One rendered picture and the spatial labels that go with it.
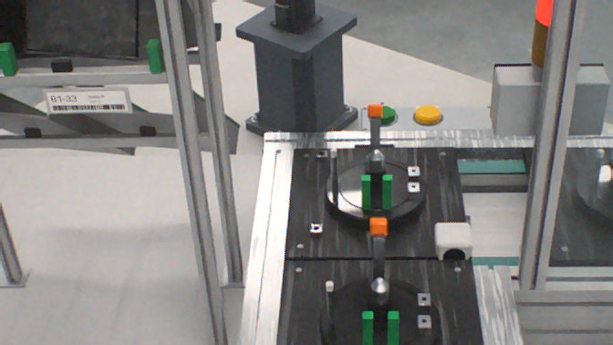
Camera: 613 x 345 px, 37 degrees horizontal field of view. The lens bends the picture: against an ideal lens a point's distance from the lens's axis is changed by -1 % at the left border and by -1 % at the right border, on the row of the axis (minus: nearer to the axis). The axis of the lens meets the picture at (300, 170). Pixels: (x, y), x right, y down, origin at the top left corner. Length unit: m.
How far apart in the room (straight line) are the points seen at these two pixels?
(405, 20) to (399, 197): 2.55
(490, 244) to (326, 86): 0.41
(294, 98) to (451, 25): 2.27
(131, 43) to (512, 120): 0.42
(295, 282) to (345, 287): 0.07
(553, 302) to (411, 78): 0.68
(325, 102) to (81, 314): 0.54
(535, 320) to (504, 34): 2.55
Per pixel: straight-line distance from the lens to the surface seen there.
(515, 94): 1.04
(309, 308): 1.13
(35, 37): 1.02
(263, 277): 1.20
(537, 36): 1.01
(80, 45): 0.99
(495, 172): 1.38
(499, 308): 1.16
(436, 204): 1.28
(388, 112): 1.45
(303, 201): 1.28
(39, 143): 1.23
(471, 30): 3.71
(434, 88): 1.73
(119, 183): 1.54
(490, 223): 1.34
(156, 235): 1.43
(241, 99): 1.71
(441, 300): 1.14
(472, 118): 1.47
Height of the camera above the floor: 1.78
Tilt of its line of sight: 37 degrees down
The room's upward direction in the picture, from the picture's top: 3 degrees counter-clockwise
